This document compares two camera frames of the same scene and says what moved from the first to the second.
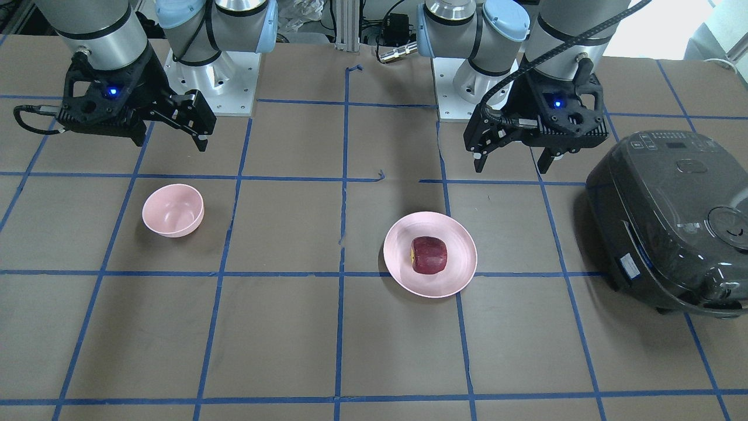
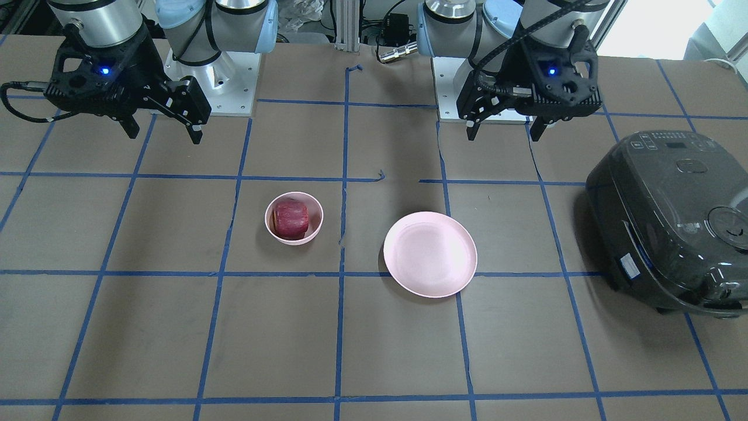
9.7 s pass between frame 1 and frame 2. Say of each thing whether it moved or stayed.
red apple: moved
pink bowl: moved
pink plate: stayed
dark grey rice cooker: stayed
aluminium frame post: stayed
